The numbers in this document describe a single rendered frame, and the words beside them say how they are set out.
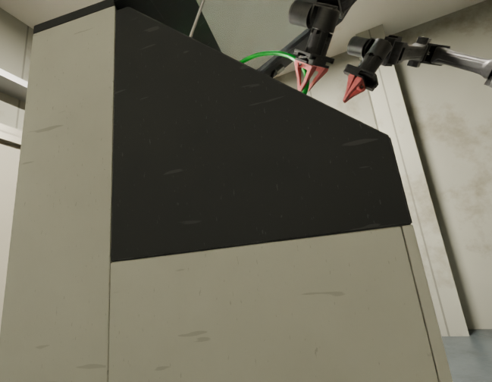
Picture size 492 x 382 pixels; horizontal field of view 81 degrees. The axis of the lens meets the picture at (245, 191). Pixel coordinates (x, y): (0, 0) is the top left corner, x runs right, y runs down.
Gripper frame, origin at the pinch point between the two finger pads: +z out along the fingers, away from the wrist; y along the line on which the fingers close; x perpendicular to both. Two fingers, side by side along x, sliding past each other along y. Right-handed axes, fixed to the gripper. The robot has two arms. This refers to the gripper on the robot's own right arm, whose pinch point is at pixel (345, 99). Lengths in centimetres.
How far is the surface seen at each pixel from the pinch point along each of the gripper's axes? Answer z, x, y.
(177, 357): 67, 43, -23
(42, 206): 68, 53, 24
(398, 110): -92, -240, 56
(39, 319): 84, 52, 5
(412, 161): -51, -241, 14
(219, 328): 59, 41, -25
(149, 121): 37, 45, 15
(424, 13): -205, -251, 100
